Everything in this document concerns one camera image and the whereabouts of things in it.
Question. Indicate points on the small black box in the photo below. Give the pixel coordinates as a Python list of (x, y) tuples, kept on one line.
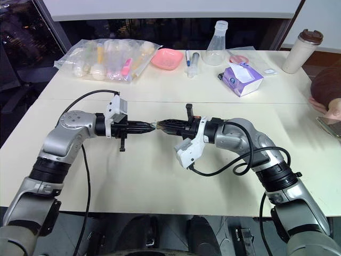
[(243, 237)]

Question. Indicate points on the clear plastic syringe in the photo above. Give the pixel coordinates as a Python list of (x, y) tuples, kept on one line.
[(193, 65)]

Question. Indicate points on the small clear object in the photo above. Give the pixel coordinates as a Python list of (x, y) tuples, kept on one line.
[(153, 125)]

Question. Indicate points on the clear conical flask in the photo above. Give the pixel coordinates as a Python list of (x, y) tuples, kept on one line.
[(215, 50)]

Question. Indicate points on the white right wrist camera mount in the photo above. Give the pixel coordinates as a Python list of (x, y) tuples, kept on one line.
[(190, 152)]

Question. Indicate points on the purple tissue pack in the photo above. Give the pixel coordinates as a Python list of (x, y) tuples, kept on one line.
[(241, 80)]

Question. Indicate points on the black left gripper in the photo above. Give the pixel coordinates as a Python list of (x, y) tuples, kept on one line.
[(120, 129)]

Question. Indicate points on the beige tumbler with brown lid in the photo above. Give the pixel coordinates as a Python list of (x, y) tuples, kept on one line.
[(299, 53)]

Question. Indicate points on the red rimmed petri dish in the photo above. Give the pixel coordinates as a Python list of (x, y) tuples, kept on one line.
[(239, 59)]

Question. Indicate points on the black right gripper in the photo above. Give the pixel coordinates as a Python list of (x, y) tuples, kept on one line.
[(189, 128)]

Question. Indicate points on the pink marker in bag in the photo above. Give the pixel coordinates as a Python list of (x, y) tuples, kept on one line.
[(126, 68)]

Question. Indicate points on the smartphone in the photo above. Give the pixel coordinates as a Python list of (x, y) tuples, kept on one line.
[(330, 126)]

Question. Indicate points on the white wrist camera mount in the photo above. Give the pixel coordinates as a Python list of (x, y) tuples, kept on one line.
[(115, 105), (190, 152)]

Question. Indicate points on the small white square pad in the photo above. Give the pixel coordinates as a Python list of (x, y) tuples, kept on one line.
[(270, 71)]

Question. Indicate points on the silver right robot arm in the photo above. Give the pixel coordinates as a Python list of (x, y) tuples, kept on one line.
[(269, 149)]

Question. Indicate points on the person's bare hand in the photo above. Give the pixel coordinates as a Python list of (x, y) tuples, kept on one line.
[(335, 110)]

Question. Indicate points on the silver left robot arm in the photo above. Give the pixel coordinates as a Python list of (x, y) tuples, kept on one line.
[(66, 133)]

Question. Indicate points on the white pen with blue cap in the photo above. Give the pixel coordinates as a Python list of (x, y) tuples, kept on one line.
[(188, 58)]

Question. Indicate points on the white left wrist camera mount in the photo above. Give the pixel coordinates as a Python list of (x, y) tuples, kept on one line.
[(115, 105)]

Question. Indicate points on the small black clip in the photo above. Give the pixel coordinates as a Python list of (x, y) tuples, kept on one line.
[(220, 76)]

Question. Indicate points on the yellow tube in bag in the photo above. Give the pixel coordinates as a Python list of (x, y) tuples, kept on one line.
[(100, 53)]

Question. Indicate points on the clear plastic bag of supplies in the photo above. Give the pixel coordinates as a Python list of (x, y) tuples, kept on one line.
[(80, 57)]

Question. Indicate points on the dark rounded shape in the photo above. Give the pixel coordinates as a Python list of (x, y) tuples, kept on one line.
[(203, 234), (138, 232)]

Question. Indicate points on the pink plastic bowl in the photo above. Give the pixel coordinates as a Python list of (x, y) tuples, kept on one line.
[(167, 59)]

